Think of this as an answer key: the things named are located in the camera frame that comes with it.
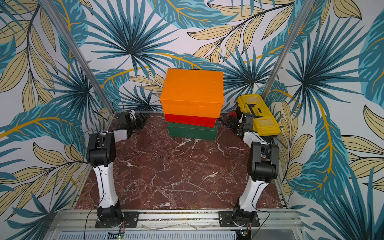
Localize green shoebox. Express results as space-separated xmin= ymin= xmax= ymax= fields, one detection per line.
xmin=167 ymin=122 xmax=218 ymax=141

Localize red handled tool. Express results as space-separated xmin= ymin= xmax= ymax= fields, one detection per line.
xmin=229 ymin=111 xmax=237 ymax=118

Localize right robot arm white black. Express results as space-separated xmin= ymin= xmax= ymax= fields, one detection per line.
xmin=233 ymin=113 xmax=279 ymax=227

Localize front aluminium rail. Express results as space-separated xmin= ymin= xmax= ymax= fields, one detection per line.
xmin=49 ymin=209 xmax=304 ymax=232

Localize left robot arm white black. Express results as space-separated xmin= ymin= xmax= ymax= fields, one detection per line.
xmin=86 ymin=110 xmax=148 ymax=228

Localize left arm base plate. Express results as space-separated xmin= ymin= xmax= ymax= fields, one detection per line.
xmin=95 ymin=211 xmax=140 ymax=230

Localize left aluminium frame post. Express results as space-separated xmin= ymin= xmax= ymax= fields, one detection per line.
xmin=41 ymin=0 xmax=116 ymax=115

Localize yellow black toolbox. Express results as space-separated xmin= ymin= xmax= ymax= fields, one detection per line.
xmin=236 ymin=94 xmax=281 ymax=140

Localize aluminium frame post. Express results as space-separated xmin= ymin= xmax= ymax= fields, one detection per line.
xmin=261 ymin=0 xmax=315 ymax=99
xmin=41 ymin=0 xmax=116 ymax=115

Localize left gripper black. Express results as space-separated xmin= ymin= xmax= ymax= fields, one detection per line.
xmin=130 ymin=112 xmax=152 ymax=130

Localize red shoebox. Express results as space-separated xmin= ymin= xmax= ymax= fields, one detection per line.
xmin=165 ymin=114 xmax=217 ymax=128

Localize right aluminium frame post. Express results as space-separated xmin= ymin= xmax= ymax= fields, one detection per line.
xmin=261 ymin=0 xmax=315 ymax=99

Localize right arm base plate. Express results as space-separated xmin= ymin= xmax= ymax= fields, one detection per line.
xmin=219 ymin=210 xmax=260 ymax=228

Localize blue handled pliers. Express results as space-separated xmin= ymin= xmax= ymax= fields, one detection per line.
xmin=219 ymin=117 xmax=232 ymax=129

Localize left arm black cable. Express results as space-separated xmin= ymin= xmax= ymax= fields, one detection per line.
xmin=68 ymin=98 xmax=125 ymax=240

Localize orange shoebox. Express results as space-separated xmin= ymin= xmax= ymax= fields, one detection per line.
xmin=160 ymin=69 xmax=224 ymax=119

